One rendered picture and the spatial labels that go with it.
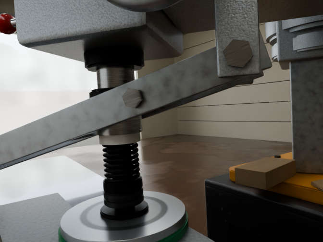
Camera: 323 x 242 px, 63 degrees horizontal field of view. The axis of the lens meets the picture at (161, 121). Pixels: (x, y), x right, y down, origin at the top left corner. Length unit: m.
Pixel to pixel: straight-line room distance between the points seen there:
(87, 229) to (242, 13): 0.36
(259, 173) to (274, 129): 6.44
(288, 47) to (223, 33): 0.63
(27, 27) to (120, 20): 0.14
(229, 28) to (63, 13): 0.21
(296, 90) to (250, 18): 0.65
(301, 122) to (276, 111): 6.20
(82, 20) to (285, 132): 6.85
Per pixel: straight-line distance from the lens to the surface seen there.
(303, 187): 0.86
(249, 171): 0.82
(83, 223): 0.46
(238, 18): 0.34
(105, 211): 0.47
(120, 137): 0.42
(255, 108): 7.47
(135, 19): 0.34
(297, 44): 0.94
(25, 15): 0.43
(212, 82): 0.35
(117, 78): 0.43
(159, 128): 9.23
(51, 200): 0.69
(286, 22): 0.96
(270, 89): 7.23
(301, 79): 0.97
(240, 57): 0.32
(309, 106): 0.97
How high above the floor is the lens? 1.03
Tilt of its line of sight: 3 degrees down
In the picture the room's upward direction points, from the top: 3 degrees counter-clockwise
